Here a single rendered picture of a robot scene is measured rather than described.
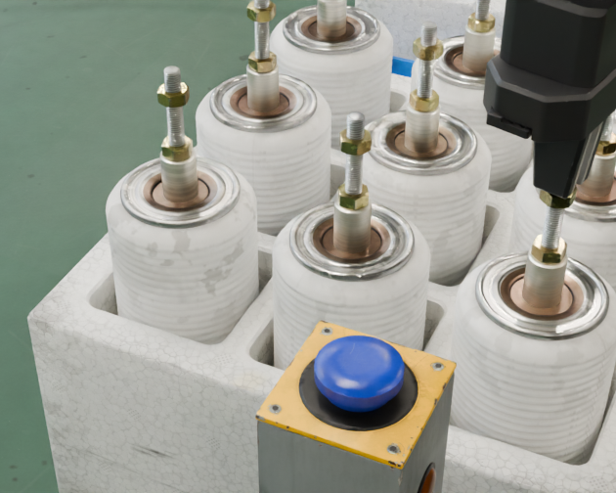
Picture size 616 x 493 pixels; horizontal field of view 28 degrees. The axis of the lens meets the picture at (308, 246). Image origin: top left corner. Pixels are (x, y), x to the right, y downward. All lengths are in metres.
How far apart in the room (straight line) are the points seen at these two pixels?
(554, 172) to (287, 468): 0.21
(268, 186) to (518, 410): 0.25
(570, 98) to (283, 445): 0.20
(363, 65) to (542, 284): 0.30
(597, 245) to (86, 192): 0.60
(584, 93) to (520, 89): 0.03
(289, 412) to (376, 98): 0.45
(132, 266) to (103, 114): 0.58
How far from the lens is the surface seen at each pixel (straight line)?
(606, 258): 0.78
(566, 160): 0.64
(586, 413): 0.73
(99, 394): 0.82
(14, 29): 1.53
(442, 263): 0.83
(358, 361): 0.55
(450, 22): 1.18
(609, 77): 0.59
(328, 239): 0.74
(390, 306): 0.72
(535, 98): 0.57
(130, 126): 1.32
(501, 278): 0.72
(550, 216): 0.67
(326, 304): 0.71
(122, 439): 0.84
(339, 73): 0.93
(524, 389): 0.70
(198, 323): 0.79
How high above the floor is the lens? 0.71
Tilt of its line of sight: 38 degrees down
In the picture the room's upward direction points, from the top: straight up
